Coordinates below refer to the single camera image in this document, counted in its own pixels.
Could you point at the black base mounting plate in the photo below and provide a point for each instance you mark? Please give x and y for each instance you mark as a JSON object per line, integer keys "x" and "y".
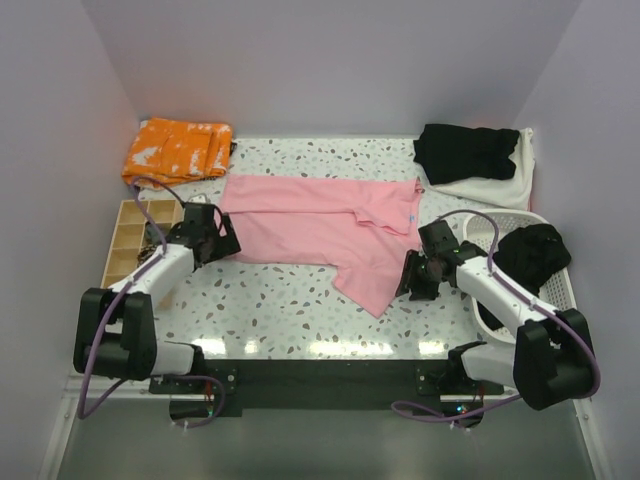
{"x": 361, "y": 385}

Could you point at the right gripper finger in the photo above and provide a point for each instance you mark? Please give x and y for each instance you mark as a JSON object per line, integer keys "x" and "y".
{"x": 407, "y": 278}
{"x": 423, "y": 290}

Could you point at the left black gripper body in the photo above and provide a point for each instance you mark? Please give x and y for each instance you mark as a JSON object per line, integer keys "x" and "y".
{"x": 221, "y": 246}

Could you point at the black folded t-shirt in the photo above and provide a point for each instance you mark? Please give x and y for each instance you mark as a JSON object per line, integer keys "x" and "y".
{"x": 449, "y": 153}

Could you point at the pink t-shirt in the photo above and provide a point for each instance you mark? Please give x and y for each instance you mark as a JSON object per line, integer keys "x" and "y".
{"x": 363, "y": 229}

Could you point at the white plastic laundry basket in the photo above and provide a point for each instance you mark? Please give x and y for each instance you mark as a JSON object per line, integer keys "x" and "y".
{"x": 556, "y": 291}

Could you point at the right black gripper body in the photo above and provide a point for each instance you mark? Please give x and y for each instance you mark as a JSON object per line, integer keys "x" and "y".
{"x": 425, "y": 272}

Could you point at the orange white folded t-shirt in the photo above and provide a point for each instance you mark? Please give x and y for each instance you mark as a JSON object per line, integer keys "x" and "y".
{"x": 178, "y": 152}

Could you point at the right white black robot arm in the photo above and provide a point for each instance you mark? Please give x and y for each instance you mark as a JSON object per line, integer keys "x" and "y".
{"x": 552, "y": 358}

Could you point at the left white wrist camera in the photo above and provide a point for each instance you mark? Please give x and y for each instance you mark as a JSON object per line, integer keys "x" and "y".
{"x": 200, "y": 199}

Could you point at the black t-shirt in basket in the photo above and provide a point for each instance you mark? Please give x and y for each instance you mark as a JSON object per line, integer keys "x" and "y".
{"x": 531, "y": 255}

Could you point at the black white patterned item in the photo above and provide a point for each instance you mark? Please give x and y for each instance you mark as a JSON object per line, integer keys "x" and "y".
{"x": 145, "y": 253}

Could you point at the aluminium rail frame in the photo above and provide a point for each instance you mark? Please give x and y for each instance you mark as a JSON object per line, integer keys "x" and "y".
{"x": 129, "y": 390}

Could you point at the grey item in tray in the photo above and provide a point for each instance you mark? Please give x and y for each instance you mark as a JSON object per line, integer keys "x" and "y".
{"x": 150, "y": 234}

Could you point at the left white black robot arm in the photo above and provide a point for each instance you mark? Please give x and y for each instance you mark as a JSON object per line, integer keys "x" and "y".
{"x": 116, "y": 336}

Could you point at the wooden compartment tray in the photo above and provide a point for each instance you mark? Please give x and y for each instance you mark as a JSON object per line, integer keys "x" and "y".
{"x": 128, "y": 235}

